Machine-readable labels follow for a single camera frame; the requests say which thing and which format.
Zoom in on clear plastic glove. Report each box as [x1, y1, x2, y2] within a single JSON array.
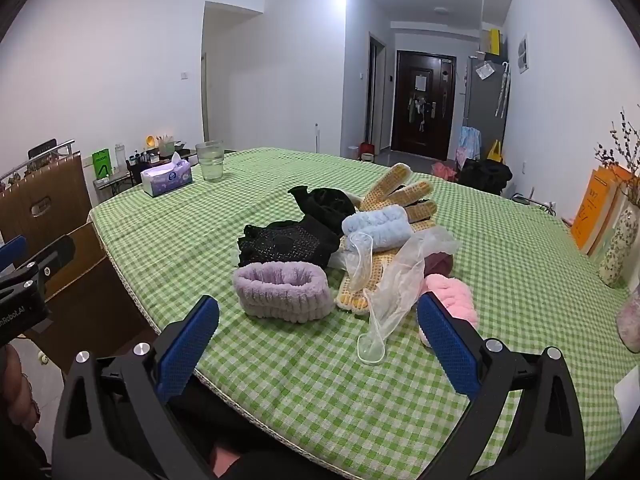
[[344, 226, 459, 364]]

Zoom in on brown cardboard box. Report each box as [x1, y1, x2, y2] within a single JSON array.
[[44, 222, 152, 374]]

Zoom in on low side table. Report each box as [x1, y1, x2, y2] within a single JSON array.
[[94, 147, 201, 197]]

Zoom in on yellow dotted knit glove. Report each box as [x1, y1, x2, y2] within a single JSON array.
[[359, 162, 439, 224], [336, 249, 401, 314]]

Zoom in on person's left hand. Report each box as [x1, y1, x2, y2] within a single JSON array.
[[0, 347, 42, 431]]

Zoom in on pink fluffy headband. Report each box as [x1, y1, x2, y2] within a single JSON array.
[[419, 273, 479, 349]]

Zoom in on black bag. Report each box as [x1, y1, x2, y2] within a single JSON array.
[[457, 157, 514, 196]]

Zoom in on black fluffy headband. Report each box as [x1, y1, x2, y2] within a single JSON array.
[[288, 185, 359, 222]]

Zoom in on white paper sheet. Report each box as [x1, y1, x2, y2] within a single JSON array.
[[612, 364, 640, 438]]

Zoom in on light blue patterned bag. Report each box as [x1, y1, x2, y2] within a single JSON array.
[[458, 125, 484, 161]]

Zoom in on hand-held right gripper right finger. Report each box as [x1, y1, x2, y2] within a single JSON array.
[[416, 290, 586, 480]]

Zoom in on light blue fluffy headband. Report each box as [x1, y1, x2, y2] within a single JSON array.
[[342, 203, 417, 254]]

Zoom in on grey refrigerator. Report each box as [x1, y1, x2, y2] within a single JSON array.
[[462, 54, 509, 162]]

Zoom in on patterned flower vase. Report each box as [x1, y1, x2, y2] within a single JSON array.
[[597, 204, 640, 289]]

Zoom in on metal drying rail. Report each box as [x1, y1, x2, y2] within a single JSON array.
[[0, 138, 76, 182]]

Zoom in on pale pink fluffy item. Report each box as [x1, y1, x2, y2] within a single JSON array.
[[615, 289, 640, 354]]

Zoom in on person's dark pants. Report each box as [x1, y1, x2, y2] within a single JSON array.
[[166, 374, 313, 480]]

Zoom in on purple tissue box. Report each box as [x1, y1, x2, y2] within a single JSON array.
[[140, 152, 194, 198]]

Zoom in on glass of water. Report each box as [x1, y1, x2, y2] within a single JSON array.
[[195, 140, 225, 183]]

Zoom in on purple fluffy headband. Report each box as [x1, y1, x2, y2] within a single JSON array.
[[233, 261, 332, 323]]

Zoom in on dark entrance door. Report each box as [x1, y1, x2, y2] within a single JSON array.
[[390, 49, 457, 161]]

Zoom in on white hanging umbrella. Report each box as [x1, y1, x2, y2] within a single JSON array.
[[495, 61, 511, 119]]

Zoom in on orange book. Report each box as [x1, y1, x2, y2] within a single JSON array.
[[570, 164, 635, 257]]

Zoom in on dried flower branches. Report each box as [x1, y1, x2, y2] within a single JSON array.
[[592, 107, 640, 182]]

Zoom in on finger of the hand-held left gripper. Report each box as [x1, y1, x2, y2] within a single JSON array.
[[25, 234, 76, 282], [0, 235, 27, 274]]

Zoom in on black dotted glove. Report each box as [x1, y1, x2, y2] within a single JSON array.
[[237, 215, 342, 270]]

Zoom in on green checked tablecloth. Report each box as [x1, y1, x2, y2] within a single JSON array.
[[89, 147, 640, 480]]

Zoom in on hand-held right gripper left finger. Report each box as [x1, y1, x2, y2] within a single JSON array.
[[52, 294, 221, 480]]

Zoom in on person's right hand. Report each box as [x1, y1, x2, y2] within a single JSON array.
[[211, 447, 247, 480]]

